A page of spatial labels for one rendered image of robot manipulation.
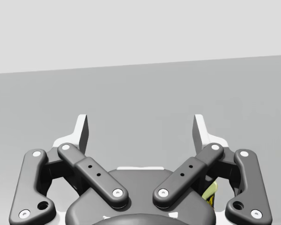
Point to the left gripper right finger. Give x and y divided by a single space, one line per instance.
187 171

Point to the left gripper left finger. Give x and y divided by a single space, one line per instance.
93 171

